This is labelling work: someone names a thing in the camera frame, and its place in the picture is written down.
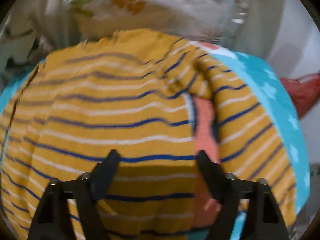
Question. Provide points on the yellow striped shirt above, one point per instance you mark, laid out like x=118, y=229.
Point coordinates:
x=112, y=110

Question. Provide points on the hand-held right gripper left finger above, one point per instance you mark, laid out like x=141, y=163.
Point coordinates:
x=109, y=166

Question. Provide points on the pale curtain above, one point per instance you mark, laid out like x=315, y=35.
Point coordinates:
x=56, y=12

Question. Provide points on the red bag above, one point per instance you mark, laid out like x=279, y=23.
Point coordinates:
x=302, y=92

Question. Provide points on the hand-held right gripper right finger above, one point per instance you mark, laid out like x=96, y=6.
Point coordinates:
x=205, y=167

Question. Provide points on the white leaf print pillow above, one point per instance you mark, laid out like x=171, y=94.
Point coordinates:
x=162, y=7

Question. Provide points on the teal star printed blanket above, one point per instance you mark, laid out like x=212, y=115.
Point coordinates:
x=270, y=92

